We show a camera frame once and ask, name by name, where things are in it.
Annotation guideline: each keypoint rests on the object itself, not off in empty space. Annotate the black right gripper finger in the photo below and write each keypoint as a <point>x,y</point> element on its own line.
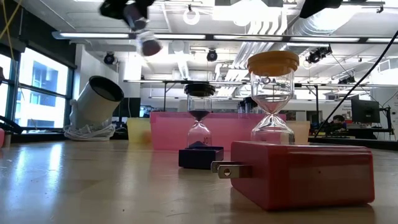
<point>320,4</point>

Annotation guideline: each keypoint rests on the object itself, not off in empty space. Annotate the black background desk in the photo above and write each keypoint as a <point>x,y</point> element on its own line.
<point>354,141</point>

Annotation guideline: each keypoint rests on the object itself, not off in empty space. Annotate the mauve-capped hourglass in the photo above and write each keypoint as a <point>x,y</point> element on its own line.
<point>240,107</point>

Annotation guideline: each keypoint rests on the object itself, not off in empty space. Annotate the black angled strut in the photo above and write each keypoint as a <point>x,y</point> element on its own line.
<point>9,124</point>

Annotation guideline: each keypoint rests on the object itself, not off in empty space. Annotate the large red wall charger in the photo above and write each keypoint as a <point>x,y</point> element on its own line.
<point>298,177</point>

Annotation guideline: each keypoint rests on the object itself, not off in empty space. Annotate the person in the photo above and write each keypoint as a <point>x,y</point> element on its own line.
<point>338,119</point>

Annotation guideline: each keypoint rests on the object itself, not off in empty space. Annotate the blue digital timer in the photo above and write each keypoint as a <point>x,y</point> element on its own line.
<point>199,158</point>

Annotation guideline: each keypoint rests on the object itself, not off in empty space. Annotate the black-capped red sand hourglass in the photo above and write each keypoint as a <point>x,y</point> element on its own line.
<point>250,102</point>

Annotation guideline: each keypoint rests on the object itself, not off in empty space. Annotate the pink wall charger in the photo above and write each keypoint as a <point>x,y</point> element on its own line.
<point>2,138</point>

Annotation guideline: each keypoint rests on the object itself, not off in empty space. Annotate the cream translucent bin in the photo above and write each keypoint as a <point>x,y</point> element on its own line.
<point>300,132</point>

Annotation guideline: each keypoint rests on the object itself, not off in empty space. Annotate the large window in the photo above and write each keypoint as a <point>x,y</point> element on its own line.
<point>40,102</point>

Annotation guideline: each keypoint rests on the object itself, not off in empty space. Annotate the overhead rig light bar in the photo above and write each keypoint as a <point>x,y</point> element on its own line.
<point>202,36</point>

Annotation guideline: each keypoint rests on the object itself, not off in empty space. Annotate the white cylindrical spotlight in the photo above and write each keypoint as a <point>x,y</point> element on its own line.
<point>93,109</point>

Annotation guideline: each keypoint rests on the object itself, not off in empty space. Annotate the silver ceiling ventilation duct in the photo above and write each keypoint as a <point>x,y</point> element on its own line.
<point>295,29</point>

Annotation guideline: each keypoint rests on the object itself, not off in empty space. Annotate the black background rig frame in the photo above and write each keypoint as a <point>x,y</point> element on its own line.
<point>133,81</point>

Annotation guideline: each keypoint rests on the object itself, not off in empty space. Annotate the pink plastic bin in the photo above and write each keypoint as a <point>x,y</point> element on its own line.
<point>171,130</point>

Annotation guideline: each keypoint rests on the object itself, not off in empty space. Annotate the black background monitor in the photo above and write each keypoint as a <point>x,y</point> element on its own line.
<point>365,111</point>

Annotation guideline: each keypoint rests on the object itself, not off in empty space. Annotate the yellow translucent bin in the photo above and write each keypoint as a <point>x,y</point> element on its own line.
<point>138,130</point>

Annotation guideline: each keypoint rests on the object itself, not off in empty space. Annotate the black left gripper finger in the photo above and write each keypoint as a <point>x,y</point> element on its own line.
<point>144,6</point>
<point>112,7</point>

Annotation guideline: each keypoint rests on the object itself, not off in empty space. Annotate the dark background screen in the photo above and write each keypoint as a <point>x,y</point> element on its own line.
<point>132,107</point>

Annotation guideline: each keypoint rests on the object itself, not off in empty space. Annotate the yellow-capped hourglass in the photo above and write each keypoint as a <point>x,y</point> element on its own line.
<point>273,63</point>

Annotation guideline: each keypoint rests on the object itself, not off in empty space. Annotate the black ceiling camera cluster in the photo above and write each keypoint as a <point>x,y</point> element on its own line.
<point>315,56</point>

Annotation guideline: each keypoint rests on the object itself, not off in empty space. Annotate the pink-capped hourglass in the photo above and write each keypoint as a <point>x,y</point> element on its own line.
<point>150,46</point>

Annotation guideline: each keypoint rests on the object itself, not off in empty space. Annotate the black-capped blue sand hourglass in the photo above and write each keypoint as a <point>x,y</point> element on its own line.
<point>199,90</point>

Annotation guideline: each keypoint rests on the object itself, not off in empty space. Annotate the black ceiling-mounted camera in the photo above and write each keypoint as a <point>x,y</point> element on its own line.
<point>109,58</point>
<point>212,55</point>

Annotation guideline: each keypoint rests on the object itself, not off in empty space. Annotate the black monitor stand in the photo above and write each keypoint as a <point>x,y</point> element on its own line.
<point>388,118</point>

